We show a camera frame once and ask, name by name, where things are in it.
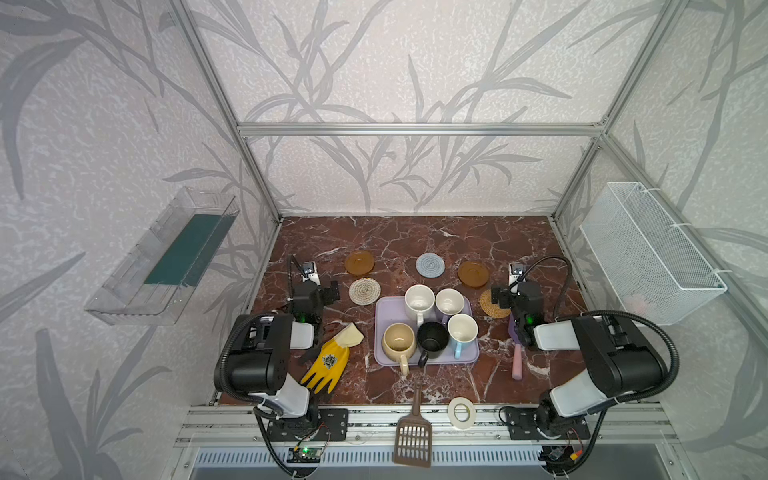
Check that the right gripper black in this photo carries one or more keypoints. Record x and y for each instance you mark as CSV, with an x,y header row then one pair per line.
x,y
520,294

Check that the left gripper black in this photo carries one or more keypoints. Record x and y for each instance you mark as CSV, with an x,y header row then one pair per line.
x,y
308,293

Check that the rattan wicker coaster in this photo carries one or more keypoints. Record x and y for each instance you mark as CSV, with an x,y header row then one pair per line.
x,y
491,309

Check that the brown wooden coaster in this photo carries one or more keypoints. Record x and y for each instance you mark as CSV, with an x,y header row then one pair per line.
x,y
359,263
473,274

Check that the lilac mug white inside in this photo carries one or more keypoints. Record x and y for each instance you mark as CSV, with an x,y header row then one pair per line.
x,y
449,302

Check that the white speckled mug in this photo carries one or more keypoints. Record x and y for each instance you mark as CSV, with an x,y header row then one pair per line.
x,y
419,301

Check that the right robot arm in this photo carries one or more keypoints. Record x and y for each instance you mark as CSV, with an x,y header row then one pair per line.
x,y
626,358

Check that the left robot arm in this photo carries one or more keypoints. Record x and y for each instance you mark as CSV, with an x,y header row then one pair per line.
x,y
253,366

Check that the grey-blue woven coaster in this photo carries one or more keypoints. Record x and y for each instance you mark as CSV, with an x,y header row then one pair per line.
x,y
430,265

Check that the yellow work glove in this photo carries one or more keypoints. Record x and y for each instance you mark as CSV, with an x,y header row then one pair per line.
x,y
332,360

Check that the light blue mug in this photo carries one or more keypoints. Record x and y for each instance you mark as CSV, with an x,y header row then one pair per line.
x,y
462,330

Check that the beige ceramic mug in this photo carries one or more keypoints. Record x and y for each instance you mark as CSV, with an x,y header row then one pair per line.
x,y
399,345

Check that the black mug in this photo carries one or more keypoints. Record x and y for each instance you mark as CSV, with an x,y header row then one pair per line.
x,y
432,338

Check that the pink object in basket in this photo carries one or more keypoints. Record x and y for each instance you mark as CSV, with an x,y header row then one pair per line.
x,y
638,304

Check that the white tape roll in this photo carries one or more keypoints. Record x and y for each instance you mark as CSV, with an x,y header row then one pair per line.
x,y
461,413

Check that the green circuit board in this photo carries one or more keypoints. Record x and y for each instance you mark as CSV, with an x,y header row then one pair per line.
x,y
305,455

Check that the brown slotted spatula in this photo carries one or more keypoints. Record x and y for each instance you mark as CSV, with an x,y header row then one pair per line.
x,y
413,437

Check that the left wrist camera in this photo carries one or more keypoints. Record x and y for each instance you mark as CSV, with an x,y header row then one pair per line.
x,y
309,272

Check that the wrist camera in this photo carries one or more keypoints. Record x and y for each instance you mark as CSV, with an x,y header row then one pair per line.
x,y
309,272
516,270

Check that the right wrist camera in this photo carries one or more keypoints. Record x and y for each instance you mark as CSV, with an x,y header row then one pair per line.
x,y
516,270

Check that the purple scoop pink handle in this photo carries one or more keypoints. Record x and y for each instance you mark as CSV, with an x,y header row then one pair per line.
x,y
517,367

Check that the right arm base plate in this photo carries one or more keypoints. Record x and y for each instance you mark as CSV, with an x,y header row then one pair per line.
x,y
542,423

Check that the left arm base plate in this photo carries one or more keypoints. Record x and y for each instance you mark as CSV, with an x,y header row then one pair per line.
x,y
317,425

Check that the white wire mesh basket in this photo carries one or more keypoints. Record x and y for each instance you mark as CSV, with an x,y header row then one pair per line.
x,y
642,249

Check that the clear plastic wall bin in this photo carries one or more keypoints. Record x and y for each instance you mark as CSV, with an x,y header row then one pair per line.
x,y
155,281

